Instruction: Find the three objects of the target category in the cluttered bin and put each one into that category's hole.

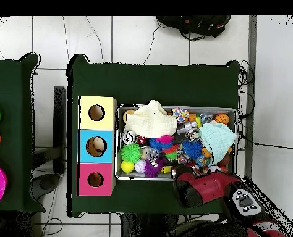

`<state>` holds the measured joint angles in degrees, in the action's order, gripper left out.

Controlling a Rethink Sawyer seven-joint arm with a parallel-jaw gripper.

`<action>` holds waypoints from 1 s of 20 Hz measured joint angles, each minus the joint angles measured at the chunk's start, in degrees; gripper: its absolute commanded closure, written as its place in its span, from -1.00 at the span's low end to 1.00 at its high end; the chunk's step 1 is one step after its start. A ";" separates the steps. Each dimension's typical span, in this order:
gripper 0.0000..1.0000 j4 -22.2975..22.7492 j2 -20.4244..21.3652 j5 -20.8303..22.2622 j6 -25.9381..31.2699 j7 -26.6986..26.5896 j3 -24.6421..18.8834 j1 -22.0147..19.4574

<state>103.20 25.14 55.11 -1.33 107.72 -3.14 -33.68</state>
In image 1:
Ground white baseball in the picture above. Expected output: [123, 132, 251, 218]
[134, 159, 148, 174]

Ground crushed silver can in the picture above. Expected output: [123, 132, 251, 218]
[121, 130, 137, 146]

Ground shallow mesh bin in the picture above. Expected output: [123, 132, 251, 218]
[114, 104, 238, 183]

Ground yellow ball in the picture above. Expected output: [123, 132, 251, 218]
[121, 160, 135, 173]

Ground black floor cable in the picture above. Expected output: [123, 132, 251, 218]
[237, 131, 293, 151]

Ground cream yellow cloth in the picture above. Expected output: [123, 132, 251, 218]
[124, 99, 178, 139]

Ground black backpack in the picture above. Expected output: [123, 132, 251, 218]
[156, 15, 232, 41]

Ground green spiky ball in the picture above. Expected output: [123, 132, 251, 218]
[120, 143, 142, 164]

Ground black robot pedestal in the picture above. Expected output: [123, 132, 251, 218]
[120, 213, 179, 237]

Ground purple spiky toy with eyes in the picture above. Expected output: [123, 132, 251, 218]
[143, 157, 167, 178]

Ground small orange basketball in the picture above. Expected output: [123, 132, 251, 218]
[214, 112, 230, 125]

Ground dark green tablecloth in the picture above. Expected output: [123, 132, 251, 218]
[0, 52, 46, 214]
[66, 53, 241, 218]

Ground mint green cloth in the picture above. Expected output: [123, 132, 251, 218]
[199, 122, 238, 165]

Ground black stand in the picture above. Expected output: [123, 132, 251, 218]
[31, 86, 67, 201]

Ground blue spiky toy with eyes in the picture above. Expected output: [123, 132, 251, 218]
[182, 139, 203, 160]

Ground multicolour spiky caterpillar toy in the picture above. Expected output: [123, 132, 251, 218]
[148, 134, 179, 161]

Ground wooden box with three holes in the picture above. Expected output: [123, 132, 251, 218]
[77, 95, 118, 197]

